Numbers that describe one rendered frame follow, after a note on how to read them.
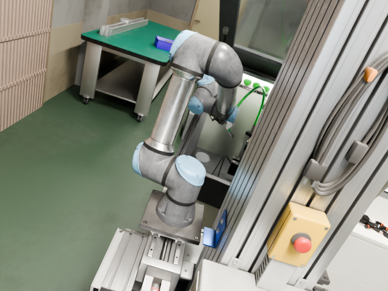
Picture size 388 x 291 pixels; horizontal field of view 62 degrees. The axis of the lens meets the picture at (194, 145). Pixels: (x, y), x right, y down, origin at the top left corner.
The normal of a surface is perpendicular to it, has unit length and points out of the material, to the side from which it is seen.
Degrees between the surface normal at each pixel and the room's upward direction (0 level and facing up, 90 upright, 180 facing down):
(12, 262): 0
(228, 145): 90
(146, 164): 75
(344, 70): 90
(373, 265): 90
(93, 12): 90
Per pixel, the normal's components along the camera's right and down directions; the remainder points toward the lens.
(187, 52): -0.30, 0.15
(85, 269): 0.29, -0.85
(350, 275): -0.25, 0.37
